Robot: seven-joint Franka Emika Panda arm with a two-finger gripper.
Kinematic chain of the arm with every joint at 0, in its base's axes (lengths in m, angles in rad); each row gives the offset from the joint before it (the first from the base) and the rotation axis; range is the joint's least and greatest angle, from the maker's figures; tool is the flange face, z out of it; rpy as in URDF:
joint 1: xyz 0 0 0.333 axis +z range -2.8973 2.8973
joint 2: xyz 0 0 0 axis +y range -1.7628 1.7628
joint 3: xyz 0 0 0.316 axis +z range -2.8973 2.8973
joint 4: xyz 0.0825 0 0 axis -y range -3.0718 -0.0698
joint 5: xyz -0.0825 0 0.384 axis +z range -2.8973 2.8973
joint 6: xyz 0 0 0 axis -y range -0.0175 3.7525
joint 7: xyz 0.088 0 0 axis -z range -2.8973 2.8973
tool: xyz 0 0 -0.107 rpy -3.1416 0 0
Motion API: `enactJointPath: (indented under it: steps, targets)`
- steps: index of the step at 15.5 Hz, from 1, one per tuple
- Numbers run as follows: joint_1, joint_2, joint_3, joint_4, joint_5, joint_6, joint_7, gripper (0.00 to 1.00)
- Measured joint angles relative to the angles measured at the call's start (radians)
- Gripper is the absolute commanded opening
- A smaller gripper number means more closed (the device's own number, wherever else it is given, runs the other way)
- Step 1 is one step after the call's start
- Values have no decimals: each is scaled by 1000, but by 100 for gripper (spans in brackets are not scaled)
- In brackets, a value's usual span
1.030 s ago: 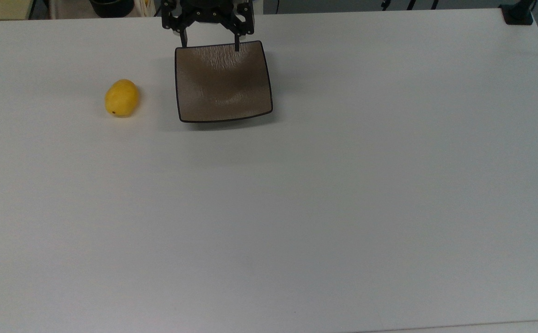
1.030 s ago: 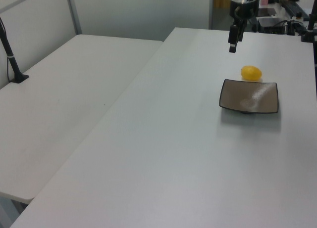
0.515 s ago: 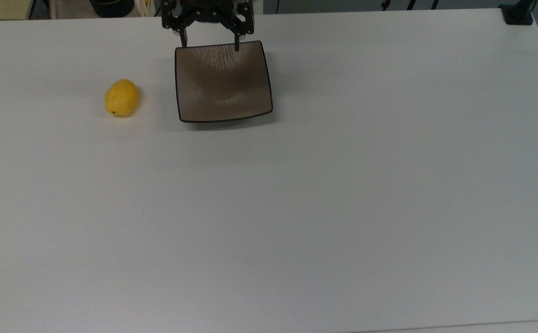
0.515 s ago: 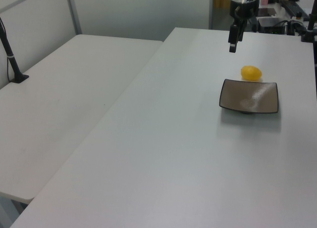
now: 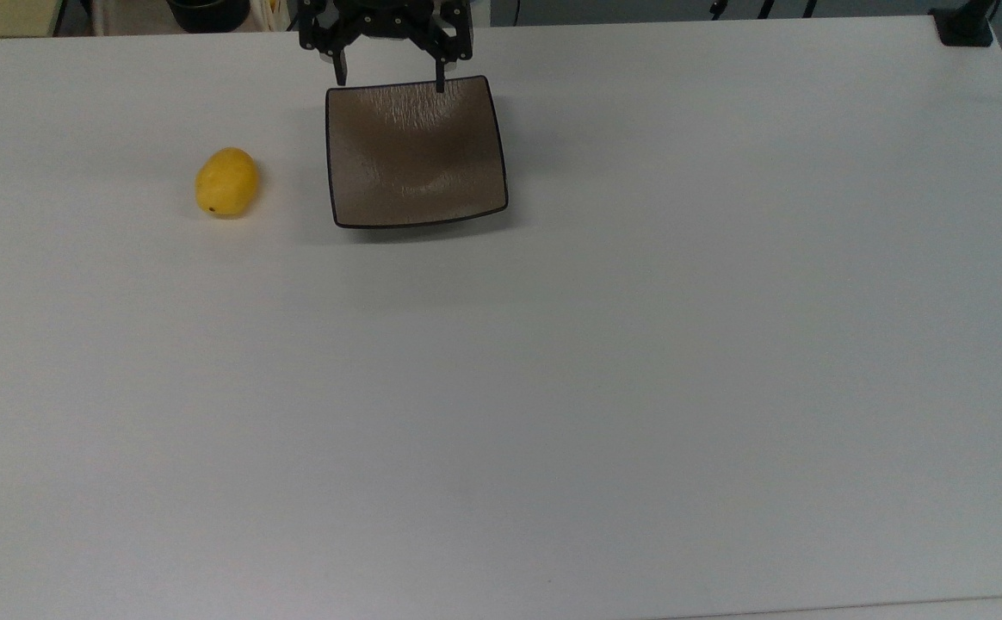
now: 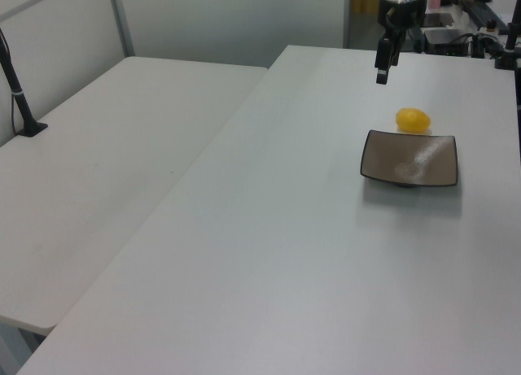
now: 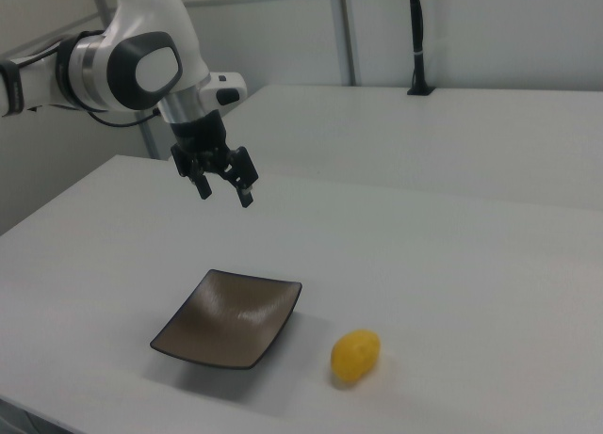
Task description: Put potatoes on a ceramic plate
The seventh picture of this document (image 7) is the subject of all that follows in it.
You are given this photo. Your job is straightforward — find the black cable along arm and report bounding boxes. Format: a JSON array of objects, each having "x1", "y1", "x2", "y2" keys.
[{"x1": 0, "y1": 37, "x2": 160, "y2": 128}]

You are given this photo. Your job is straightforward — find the square brown ceramic plate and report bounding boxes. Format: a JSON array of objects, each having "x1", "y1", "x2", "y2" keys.
[{"x1": 149, "y1": 268, "x2": 303, "y2": 372}]

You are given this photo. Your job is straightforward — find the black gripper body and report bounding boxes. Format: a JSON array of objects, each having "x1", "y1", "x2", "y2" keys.
[{"x1": 169, "y1": 111, "x2": 236, "y2": 172}]

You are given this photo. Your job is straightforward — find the black pole with base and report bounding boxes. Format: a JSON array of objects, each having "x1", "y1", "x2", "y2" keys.
[{"x1": 406, "y1": 0, "x2": 436, "y2": 98}]

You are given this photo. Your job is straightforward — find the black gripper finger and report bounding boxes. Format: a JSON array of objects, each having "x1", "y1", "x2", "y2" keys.
[
  {"x1": 170, "y1": 143, "x2": 212, "y2": 201},
  {"x1": 222, "y1": 145, "x2": 261, "y2": 209}
]

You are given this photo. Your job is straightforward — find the yellow potato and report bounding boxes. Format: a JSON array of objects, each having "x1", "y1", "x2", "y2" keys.
[{"x1": 330, "y1": 328, "x2": 383, "y2": 383}]

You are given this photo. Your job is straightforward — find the grey vertical wall profile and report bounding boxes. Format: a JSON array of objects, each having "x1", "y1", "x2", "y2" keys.
[{"x1": 335, "y1": 0, "x2": 362, "y2": 88}]

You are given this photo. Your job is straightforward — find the black strap around arm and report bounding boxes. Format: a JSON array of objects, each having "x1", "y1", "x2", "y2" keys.
[{"x1": 0, "y1": 61, "x2": 25, "y2": 119}]

